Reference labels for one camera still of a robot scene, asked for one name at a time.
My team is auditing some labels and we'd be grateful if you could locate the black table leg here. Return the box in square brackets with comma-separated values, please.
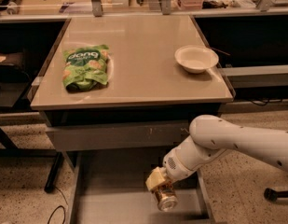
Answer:
[44, 152, 63, 193]

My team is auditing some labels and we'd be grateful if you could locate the white bowl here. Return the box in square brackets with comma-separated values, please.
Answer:
[174, 45, 219, 74]

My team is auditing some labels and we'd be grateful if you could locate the black side table left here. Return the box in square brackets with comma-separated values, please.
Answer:
[0, 19, 68, 149]

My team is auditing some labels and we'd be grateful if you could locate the black cable on floor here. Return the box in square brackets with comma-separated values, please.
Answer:
[46, 186, 69, 224]

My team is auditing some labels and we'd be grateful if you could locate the grey drawer cabinet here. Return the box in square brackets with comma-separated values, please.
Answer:
[31, 15, 233, 166]

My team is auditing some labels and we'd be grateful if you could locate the closed grey top drawer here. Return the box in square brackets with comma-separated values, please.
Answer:
[46, 120, 189, 151]

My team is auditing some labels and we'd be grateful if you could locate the open grey middle drawer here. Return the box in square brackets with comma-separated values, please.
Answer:
[67, 147, 215, 224]

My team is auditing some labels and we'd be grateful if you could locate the black office chair base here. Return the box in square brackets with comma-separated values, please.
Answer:
[264, 188, 288, 202]

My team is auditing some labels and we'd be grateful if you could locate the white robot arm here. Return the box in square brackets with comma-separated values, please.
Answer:
[145, 115, 288, 192]

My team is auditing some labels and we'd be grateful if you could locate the orange soda can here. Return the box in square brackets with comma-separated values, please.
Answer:
[152, 183, 178, 212]

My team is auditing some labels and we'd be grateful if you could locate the green chip bag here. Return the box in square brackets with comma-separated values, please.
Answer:
[62, 45, 109, 92]

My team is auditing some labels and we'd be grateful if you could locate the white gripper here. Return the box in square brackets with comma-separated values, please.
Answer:
[145, 147, 201, 191]

